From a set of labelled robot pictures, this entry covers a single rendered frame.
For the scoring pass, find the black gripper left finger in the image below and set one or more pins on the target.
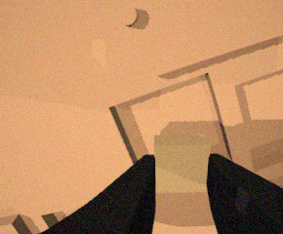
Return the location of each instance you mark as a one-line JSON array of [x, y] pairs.
[[126, 206]]

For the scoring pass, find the tan block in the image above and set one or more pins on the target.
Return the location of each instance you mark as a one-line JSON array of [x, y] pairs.
[[181, 162]]

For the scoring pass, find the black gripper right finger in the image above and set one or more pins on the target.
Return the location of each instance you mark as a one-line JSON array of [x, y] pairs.
[[241, 201]]

